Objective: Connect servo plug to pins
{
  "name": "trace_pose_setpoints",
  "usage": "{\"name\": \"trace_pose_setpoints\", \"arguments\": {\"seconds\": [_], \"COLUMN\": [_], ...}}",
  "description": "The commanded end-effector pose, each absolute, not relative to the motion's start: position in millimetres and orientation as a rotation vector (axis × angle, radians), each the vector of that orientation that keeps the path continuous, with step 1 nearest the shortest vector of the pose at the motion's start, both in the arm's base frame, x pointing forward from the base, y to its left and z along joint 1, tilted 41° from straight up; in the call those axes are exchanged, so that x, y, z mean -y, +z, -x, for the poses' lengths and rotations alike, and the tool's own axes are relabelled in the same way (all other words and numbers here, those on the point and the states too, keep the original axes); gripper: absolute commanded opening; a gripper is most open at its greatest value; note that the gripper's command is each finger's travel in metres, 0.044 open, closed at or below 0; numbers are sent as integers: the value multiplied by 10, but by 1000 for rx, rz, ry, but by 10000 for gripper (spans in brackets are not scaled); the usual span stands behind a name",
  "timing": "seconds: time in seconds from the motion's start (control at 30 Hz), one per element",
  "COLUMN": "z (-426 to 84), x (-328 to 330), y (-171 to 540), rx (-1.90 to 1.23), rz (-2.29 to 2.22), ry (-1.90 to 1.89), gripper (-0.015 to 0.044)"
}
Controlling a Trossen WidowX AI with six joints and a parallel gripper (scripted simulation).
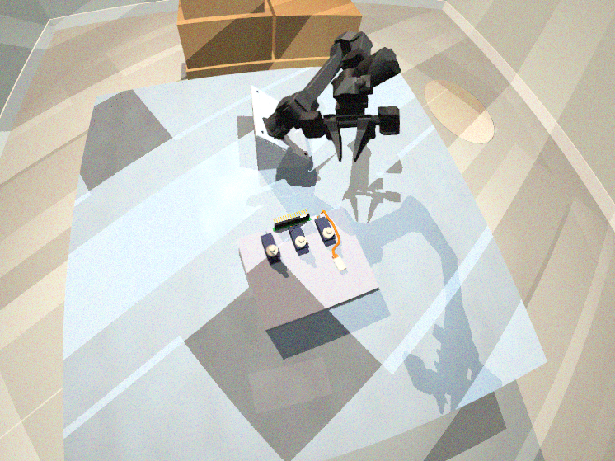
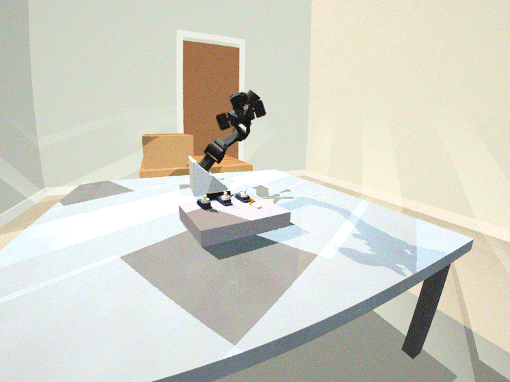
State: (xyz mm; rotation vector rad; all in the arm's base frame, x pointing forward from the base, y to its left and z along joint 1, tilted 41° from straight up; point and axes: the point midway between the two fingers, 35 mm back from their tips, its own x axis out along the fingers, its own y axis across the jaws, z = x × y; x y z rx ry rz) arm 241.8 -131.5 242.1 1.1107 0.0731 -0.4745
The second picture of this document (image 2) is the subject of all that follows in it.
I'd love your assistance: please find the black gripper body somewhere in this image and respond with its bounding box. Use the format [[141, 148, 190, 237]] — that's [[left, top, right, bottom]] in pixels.
[[216, 100, 266, 131]]

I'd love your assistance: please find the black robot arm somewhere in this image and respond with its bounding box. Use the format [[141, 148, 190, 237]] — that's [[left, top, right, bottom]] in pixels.
[[197, 90, 260, 173]]

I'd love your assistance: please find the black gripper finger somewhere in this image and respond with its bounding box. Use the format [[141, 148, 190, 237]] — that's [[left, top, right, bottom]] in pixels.
[[243, 104, 255, 121], [227, 110, 239, 126]]

